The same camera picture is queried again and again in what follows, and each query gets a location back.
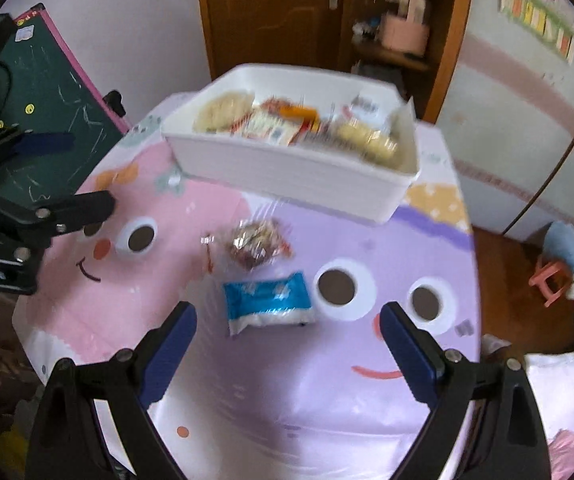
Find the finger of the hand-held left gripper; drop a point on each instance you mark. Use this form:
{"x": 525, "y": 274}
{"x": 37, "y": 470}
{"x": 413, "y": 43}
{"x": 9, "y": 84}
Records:
{"x": 47, "y": 142}
{"x": 79, "y": 210}

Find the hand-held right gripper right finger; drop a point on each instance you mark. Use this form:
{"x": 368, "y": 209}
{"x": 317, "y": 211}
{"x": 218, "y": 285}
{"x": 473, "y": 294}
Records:
{"x": 409, "y": 352}

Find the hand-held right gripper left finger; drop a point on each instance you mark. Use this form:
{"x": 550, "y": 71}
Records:
{"x": 169, "y": 352}

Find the blue snack packet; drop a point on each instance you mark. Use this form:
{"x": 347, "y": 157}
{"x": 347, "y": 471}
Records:
{"x": 267, "y": 300}

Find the clear red-edged popcorn packet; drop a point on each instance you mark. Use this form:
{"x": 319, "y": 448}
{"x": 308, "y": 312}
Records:
{"x": 254, "y": 245}

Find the beige puffed snack packet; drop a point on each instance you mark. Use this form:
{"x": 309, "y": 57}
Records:
{"x": 222, "y": 110}

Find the red label rice snack packet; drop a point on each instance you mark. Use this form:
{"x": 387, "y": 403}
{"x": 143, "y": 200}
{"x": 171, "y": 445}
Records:
{"x": 262, "y": 127}

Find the white plastic storage bin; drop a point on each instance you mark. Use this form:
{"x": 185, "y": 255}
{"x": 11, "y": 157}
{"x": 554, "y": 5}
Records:
{"x": 292, "y": 180}

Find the large clear printed snack packet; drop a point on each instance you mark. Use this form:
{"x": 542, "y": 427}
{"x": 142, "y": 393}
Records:
{"x": 367, "y": 142}

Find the dark snack packet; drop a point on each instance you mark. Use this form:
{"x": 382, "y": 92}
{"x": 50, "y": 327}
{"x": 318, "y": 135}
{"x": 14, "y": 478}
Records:
{"x": 317, "y": 135}

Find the orange snack packet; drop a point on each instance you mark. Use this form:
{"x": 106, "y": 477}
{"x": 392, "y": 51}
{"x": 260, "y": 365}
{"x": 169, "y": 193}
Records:
{"x": 294, "y": 109}

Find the white snack packet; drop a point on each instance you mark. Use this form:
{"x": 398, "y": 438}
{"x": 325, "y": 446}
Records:
{"x": 364, "y": 105}

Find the pink stool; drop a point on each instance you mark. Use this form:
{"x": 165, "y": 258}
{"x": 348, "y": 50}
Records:
{"x": 547, "y": 280}

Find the white pillow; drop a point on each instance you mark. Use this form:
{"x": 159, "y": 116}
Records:
{"x": 562, "y": 385}

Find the blue plush toy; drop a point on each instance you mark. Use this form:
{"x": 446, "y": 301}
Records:
{"x": 564, "y": 250}

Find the brown wooden door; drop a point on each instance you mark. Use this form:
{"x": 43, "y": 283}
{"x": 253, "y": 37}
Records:
{"x": 267, "y": 15}

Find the brown wooden shelf cabinet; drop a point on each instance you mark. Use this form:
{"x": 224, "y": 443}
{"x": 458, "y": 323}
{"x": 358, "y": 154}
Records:
{"x": 447, "y": 60}

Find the pink round container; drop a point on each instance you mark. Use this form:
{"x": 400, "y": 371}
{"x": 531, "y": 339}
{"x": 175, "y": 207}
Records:
{"x": 404, "y": 35}

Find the green chalkboard with pink frame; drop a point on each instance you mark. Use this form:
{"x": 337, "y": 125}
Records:
{"x": 57, "y": 105}

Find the colourful wall poster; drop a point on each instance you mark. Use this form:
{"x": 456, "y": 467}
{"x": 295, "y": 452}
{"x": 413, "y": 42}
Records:
{"x": 537, "y": 10}

